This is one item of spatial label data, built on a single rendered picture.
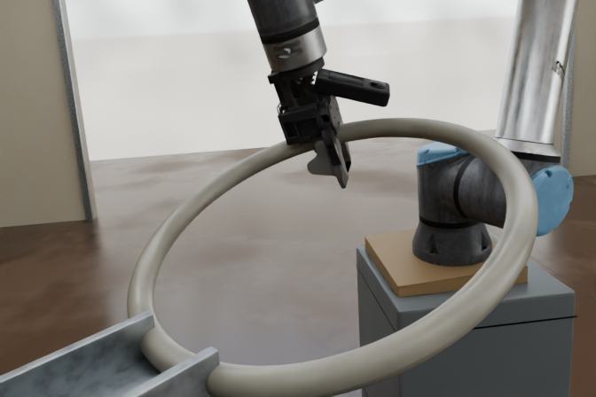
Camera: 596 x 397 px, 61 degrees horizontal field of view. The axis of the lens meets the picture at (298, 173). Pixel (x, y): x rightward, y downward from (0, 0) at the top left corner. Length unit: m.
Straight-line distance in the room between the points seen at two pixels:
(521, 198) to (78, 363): 0.46
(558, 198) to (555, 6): 0.37
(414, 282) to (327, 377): 0.76
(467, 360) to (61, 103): 4.53
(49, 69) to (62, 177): 1.01
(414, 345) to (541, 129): 0.74
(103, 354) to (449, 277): 0.83
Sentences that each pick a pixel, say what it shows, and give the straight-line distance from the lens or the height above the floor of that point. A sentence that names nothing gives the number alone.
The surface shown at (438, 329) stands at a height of 1.15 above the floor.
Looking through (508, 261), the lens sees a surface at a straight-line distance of 0.49.
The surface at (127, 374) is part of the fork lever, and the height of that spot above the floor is 1.08.
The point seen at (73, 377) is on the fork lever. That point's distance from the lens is 0.55.
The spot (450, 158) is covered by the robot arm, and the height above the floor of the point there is 1.14.
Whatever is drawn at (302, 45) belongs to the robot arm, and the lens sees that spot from 0.73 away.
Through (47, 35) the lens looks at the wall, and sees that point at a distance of 5.24.
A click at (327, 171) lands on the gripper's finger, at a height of 1.20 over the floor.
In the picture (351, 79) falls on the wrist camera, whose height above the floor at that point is 1.34.
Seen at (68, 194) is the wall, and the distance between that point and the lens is 5.35.
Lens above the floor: 1.37
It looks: 12 degrees down
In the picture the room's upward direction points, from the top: 4 degrees counter-clockwise
